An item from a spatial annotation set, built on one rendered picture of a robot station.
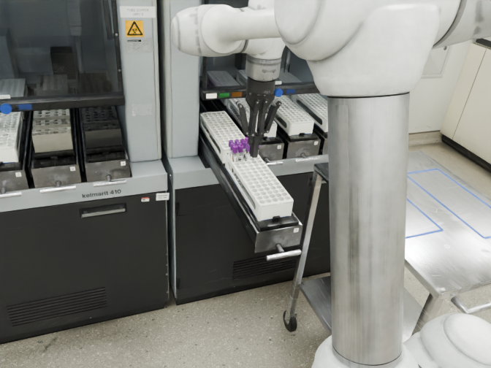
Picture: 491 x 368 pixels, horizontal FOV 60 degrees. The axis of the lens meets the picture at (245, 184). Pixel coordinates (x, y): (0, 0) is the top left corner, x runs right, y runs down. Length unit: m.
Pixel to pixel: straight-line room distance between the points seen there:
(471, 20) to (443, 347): 0.48
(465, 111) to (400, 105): 3.21
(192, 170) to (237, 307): 0.76
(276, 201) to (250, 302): 0.95
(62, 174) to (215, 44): 0.70
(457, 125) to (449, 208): 2.44
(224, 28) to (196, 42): 0.09
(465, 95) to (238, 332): 2.60
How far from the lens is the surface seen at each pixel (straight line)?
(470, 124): 3.72
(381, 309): 0.62
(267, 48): 1.09
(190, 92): 1.48
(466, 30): 0.62
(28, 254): 1.64
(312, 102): 1.82
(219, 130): 1.50
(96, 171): 1.45
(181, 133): 1.53
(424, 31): 0.54
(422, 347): 0.81
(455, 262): 1.20
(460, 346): 0.79
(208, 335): 1.92
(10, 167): 1.45
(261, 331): 1.94
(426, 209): 1.36
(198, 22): 1.00
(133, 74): 1.42
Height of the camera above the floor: 1.52
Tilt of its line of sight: 33 degrees down
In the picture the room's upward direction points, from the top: 5 degrees clockwise
